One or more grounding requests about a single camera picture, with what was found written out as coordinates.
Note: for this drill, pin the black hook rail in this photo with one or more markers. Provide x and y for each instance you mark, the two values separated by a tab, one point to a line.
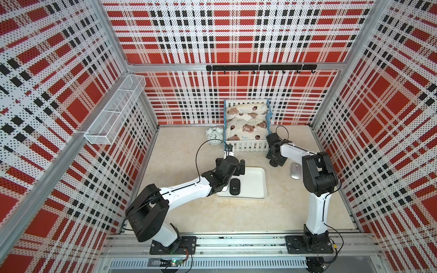
262	67

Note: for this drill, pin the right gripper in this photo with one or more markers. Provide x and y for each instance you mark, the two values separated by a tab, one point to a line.
280	162

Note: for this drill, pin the aluminium front rail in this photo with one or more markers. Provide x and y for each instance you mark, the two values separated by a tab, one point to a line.
243	252

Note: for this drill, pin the black mouse with logo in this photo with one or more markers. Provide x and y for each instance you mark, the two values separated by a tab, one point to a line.
235	187

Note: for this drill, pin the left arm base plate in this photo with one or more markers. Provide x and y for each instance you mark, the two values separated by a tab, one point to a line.
183	245

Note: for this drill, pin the white storage tray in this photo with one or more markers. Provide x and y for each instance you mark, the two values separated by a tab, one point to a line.
253	185

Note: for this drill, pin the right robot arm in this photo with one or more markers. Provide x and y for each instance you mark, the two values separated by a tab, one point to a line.
319	179

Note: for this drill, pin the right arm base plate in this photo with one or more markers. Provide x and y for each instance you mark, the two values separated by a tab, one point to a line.
305	244

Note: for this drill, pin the toy crib white blue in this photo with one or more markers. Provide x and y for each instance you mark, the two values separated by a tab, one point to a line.
254	145

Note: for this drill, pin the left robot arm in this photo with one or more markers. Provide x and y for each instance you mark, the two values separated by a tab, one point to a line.
147	213

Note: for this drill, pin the silver mouse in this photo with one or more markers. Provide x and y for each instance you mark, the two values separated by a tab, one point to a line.
296	171

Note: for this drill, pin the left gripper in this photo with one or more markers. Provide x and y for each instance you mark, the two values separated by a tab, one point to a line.
237	171

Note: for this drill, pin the white wire basket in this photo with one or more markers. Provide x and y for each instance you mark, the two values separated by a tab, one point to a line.
122	99

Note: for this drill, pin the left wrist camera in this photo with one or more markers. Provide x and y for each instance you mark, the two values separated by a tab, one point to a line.
228	150

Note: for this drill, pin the white alarm clock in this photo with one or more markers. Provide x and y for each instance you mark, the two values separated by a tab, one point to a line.
215	135

